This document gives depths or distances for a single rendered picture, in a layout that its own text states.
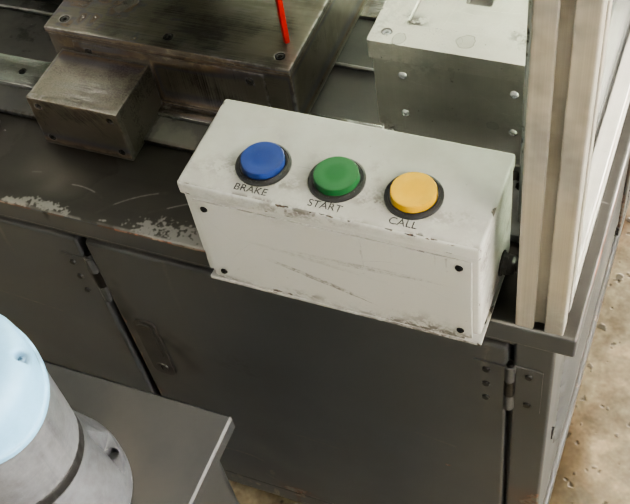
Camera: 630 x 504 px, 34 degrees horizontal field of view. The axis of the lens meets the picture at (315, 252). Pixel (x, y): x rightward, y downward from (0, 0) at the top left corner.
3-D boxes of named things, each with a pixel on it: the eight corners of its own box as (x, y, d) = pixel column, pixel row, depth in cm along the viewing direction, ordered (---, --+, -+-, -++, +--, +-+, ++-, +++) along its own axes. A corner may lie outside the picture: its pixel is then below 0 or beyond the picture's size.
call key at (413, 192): (444, 191, 88) (443, 176, 87) (430, 226, 86) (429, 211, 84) (399, 182, 89) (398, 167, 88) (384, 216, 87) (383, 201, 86)
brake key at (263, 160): (294, 160, 92) (291, 145, 91) (277, 193, 90) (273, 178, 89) (254, 152, 94) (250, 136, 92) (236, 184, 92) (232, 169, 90)
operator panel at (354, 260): (511, 256, 100) (516, 152, 88) (480, 348, 94) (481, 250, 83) (252, 198, 109) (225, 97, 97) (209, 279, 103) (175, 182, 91)
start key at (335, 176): (367, 175, 90) (365, 160, 89) (351, 209, 88) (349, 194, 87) (325, 166, 92) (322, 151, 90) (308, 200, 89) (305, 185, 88)
